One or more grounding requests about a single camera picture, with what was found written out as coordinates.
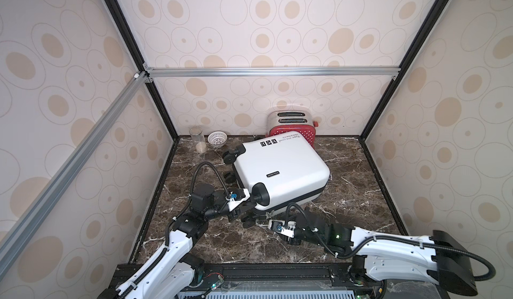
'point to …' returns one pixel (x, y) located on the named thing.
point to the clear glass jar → (198, 137)
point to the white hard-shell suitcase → (281, 173)
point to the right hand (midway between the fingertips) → (284, 219)
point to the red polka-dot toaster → (282, 121)
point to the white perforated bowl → (217, 138)
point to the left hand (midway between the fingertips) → (255, 199)
